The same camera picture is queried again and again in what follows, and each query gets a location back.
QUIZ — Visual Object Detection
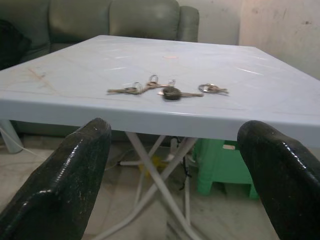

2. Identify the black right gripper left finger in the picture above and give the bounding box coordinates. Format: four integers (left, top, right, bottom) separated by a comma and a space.
0, 117, 112, 240

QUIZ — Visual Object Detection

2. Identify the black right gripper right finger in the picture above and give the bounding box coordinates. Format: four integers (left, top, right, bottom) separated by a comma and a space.
236, 120, 320, 240

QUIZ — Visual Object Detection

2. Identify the green plastic stool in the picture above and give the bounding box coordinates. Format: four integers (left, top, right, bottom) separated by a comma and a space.
192, 138, 260, 200

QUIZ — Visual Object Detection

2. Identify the white plastic chair leg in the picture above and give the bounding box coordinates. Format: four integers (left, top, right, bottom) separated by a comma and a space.
0, 119, 24, 154

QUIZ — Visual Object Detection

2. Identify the black-headed key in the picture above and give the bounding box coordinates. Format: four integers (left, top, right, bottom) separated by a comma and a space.
157, 86, 205, 102

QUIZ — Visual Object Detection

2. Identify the light blue folding table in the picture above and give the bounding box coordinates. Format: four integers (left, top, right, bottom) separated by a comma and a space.
0, 34, 320, 240

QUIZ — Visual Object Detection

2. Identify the grey-green leather sofa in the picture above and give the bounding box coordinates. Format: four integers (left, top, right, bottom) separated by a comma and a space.
0, 0, 200, 71

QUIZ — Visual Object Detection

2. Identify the white cable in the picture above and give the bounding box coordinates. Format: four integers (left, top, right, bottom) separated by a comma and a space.
0, 124, 43, 161

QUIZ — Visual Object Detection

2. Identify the black cable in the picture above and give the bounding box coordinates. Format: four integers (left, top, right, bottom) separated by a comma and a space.
174, 137, 193, 196

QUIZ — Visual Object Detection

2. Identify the brass key with ring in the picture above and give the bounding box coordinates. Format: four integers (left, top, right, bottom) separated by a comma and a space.
107, 81, 144, 96
142, 74, 168, 90

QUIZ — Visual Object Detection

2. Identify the small key bunch with ring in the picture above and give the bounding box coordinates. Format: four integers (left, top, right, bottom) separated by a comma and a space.
198, 83, 229, 95

